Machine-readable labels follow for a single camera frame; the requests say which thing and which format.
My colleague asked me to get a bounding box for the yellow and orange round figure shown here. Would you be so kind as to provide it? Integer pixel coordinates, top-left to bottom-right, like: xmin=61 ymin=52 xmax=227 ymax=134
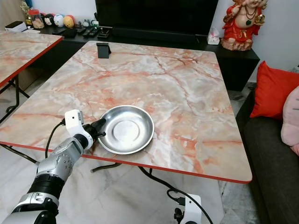
xmin=64 ymin=15 xmax=75 ymax=28

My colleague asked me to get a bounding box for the red cushion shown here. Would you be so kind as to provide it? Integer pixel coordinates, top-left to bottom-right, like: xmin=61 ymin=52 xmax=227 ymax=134
xmin=250 ymin=61 xmax=299 ymax=121

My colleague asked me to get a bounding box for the black flat television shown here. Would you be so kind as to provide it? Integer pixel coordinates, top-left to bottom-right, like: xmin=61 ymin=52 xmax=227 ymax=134
xmin=95 ymin=0 xmax=219 ymax=35

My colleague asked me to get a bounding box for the black flat case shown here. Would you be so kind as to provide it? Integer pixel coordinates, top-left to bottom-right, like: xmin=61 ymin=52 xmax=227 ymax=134
xmin=58 ymin=28 xmax=78 ymax=38

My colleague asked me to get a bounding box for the dark grey sofa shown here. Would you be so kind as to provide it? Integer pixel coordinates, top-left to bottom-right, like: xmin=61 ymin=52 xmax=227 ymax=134
xmin=236 ymin=86 xmax=299 ymax=224

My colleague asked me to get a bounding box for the black television console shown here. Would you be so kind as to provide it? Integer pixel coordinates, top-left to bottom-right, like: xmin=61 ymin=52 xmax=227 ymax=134
xmin=23 ymin=26 xmax=261 ymax=91

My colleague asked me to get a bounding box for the marble pattern folding table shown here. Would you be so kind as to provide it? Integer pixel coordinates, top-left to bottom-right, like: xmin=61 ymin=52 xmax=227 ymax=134
xmin=0 ymin=41 xmax=253 ymax=193
xmin=0 ymin=30 xmax=64 ymax=124

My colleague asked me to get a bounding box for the red laughing buddha statue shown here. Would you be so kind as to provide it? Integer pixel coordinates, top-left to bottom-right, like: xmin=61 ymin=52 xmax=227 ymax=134
xmin=221 ymin=0 xmax=268 ymax=51

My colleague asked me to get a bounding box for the white and blue round figure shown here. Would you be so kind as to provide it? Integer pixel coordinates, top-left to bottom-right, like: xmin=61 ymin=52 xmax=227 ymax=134
xmin=53 ymin=14 xmax=65 ymax=27

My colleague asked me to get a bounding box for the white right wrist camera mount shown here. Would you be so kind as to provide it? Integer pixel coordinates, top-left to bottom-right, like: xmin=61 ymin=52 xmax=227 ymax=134
xmin=184 ymin=194 xmax=202 ymax=224

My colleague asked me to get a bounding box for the clear jar with red lid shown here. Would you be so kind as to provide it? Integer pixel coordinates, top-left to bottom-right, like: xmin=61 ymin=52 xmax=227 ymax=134
xmin=28 ymin=8 xmax=43 ymax=29

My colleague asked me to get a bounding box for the round stainless steel plate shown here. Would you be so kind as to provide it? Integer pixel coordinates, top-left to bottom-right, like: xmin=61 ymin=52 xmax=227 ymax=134
xmin=97 ymin=105 xmax=155 ymax=155

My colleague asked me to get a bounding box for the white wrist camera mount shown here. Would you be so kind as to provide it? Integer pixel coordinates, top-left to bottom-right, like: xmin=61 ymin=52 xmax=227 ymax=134
xmin=184 ymin=194 xmax=202 ymax=224
xmin=64 ymin=109 xmax=94 ymax=150

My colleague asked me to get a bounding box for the black phone stand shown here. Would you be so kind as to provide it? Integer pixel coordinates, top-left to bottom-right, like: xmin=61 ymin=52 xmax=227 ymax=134
xmin=96 ymin=42 xmax=112 ymax=59

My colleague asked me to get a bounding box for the white flat box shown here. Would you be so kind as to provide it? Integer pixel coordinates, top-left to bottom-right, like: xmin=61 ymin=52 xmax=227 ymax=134
xmin=5 ymin=21 xmax=28 ymax=33

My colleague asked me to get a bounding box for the black remote control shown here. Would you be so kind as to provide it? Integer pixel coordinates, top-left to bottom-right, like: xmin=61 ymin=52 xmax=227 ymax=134
xmin=96 ymin=27 xmax=111 ymax=39
xmin=82 ymin=27 xmax=96 ymax=38

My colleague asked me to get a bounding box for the dried plant sprig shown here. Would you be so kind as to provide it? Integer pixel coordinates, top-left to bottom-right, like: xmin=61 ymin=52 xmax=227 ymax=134
xmin=20 ymin=0 xmax=31 ymax=14

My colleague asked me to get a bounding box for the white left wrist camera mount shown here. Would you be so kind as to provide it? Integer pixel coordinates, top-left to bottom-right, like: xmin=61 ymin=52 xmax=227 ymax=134
xmin=64 ymin=109 xmax=94 ymax=150

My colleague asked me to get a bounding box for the white tissue pack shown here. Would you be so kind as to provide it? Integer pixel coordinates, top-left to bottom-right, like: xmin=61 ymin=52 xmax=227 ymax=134
xmin=207 ymin=28 xmax=220 ymax=45

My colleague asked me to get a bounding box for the pink cushion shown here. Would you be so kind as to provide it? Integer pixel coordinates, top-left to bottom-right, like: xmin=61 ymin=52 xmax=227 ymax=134
xmin=281 ymin=85 xmax=299 ymax=156

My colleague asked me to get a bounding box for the black and white round figure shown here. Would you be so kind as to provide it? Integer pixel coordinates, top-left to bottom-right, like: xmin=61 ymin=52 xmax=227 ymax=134
xmin=43 ymin=14 xmax=54 ymax=27

